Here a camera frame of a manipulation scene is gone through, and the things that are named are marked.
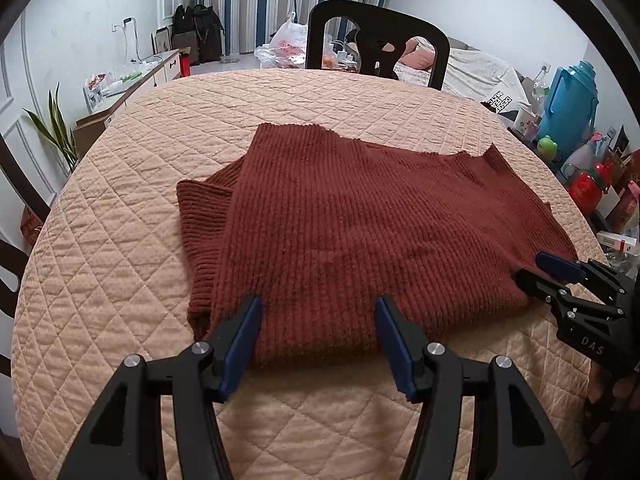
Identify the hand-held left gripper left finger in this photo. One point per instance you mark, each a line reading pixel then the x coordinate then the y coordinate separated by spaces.
pixel 240 345

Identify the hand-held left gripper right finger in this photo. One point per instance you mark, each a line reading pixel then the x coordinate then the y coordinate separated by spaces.
pixel 395 350

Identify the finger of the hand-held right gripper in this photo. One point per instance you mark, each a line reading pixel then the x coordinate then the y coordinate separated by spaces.
pixel 560 266
pixel 537 285

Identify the rust red knit sweater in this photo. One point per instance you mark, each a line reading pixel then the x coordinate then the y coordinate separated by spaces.
pixel 350 235

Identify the person's right hand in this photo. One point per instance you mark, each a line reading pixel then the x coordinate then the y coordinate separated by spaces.
pixel 625 387

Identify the red and white box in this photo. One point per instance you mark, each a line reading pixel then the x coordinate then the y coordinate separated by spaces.
pixel 617 242

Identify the red water bottle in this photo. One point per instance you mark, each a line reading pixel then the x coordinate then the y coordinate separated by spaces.
pixel 585 187

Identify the pink gift bag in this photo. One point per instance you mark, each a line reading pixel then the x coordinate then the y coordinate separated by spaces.
pixel 627 207

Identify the white bottle with pink cap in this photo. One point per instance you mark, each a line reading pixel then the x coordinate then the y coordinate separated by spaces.
pixel 580 160

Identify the green frog cup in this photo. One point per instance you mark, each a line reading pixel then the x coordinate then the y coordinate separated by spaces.
pixel 548 147

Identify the peach quilted table cover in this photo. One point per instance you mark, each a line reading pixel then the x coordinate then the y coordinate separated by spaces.
pixel 125 260

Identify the white paper cup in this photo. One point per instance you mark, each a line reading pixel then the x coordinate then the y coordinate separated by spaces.
pixel 526 120

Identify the blue thermos jug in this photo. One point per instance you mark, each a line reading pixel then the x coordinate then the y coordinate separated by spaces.
pixel 570 110

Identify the black printed cloth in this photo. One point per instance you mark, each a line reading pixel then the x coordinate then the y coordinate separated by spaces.
pixel 499 102

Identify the bed with white bedding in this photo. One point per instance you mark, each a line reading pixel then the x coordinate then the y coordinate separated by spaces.
pixel 475 70

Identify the pink pillow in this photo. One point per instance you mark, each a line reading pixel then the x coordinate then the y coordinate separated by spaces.
pixel 417 57

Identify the dark wooden chair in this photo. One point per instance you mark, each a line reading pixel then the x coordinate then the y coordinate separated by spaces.
pixel 380 12
pixel 30 187

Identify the green potted plant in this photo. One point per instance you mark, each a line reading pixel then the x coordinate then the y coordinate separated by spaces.
pixel 62 135

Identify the white side cabinet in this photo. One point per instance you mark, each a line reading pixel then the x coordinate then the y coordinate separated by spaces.
pixel 145 80

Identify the snack packets display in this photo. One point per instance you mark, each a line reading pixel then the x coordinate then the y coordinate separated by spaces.
pixel 95 91

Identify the small red flask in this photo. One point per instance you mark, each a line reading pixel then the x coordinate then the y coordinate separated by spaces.
pixel 186 57

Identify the white plastic bag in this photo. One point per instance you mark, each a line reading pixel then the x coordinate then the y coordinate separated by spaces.
pixel 287 40

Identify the black backpack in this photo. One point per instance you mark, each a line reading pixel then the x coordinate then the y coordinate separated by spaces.
pixel 182 20
pixel 207 35

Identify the striped curtain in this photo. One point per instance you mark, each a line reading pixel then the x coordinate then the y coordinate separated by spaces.
pixel 260 0

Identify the picture frame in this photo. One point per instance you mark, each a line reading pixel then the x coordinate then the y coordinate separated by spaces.
pixel 162 41

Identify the black wall charger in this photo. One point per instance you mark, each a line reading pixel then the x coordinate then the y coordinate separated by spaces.
pixel 127 21

